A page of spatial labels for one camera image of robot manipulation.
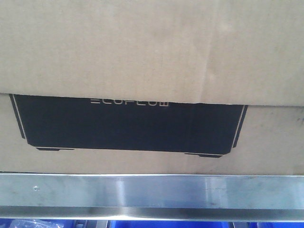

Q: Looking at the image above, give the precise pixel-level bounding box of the brown cardboard EcoFlow box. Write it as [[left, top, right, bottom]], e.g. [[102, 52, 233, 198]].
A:
[[0, 0, 304, 175]]

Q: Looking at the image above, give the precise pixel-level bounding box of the stainless steel shelf edge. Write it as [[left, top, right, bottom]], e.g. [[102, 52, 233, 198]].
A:
[[0, 173, 304, 222]]

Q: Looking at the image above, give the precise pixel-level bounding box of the blue plastic bin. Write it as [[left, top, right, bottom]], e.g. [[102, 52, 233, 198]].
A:
[[107, 220, 230, 228]]

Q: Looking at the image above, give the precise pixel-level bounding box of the blue bin at right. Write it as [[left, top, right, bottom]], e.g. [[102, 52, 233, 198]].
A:
[[249, 222, 304, 228]]

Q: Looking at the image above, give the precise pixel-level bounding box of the clear plastic bag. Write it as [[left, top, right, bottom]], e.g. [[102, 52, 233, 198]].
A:
[[9, 219, 49, 228]]

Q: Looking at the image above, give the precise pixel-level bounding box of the blue bin at left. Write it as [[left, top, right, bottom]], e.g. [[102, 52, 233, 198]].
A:
[[0, 218, 75, 228]]

